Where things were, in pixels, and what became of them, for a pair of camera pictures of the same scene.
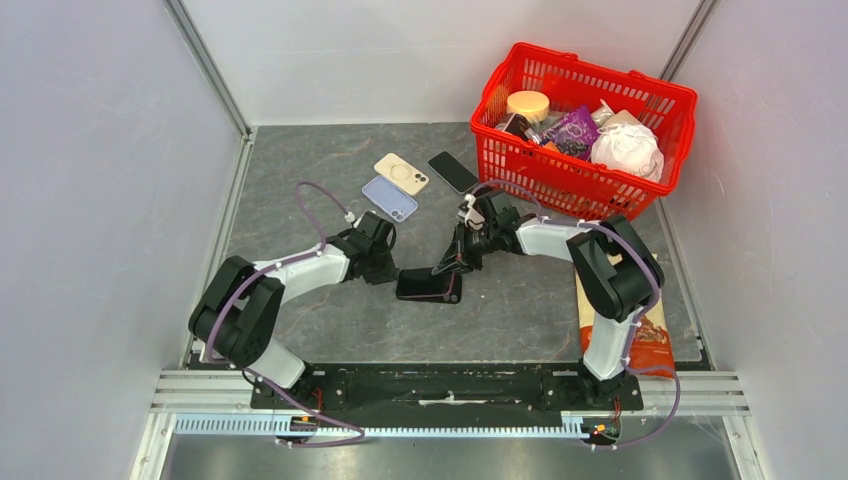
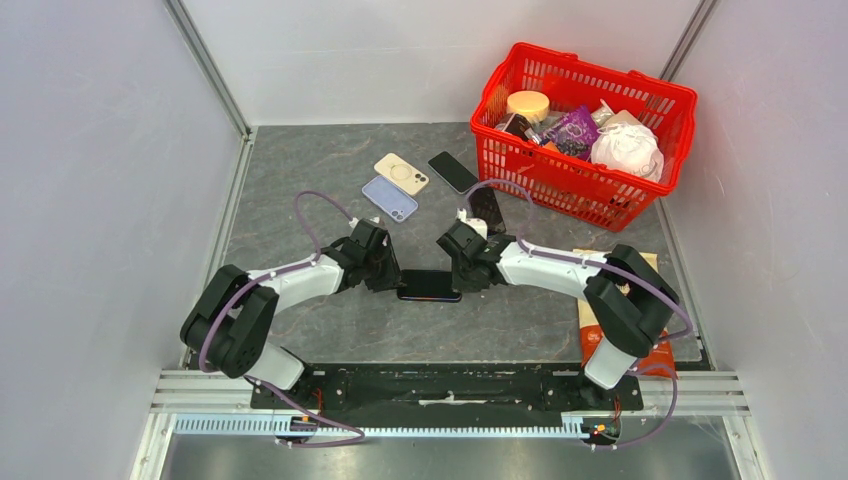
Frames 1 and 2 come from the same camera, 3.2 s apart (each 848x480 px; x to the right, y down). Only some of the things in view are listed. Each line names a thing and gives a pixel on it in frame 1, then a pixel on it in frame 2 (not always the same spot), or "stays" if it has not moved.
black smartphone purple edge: (421, 285) stays
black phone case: (419, 284) stays
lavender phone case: (392, 200) stays
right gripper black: (458, 257) -> (464, 287)
